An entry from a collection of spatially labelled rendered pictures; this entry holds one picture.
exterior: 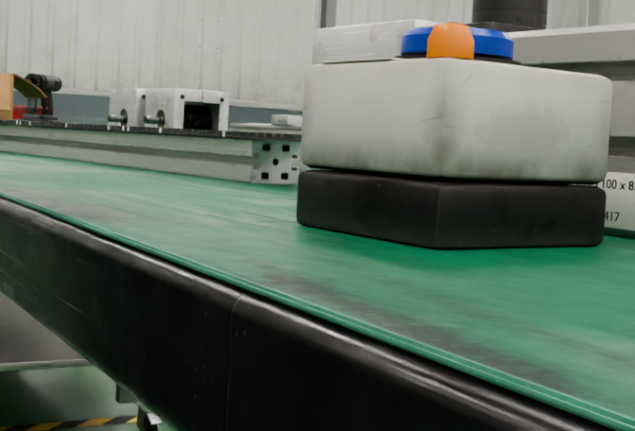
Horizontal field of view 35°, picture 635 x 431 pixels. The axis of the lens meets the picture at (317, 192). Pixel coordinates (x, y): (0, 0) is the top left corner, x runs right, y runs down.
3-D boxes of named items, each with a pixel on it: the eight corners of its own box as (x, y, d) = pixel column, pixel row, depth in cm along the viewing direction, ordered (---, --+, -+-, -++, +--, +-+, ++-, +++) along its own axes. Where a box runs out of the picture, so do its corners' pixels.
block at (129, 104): (93, 146, 163) (95, 87, 162) (157, 149, 169) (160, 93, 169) (119, 149, 155) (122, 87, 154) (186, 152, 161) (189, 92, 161)
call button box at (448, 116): (292, 225, 38) (301, 55, 38) (482, 224, 43) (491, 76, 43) (435, 250, 31) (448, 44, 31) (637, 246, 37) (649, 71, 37)
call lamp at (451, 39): (416, 58, 33) (419, 20, 33) (451, 61, 33) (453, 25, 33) (448, 56, 31) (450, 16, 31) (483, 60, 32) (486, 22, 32)
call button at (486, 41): (376, 82, 37) (379, 27, 37) (457, 90, 39) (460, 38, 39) (450, 80, 34) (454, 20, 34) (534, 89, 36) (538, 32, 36)
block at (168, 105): (128, 150, 154) (130, 87, 153) (196, 153, 160) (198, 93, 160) (156, 153, 145) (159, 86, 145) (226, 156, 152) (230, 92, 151)
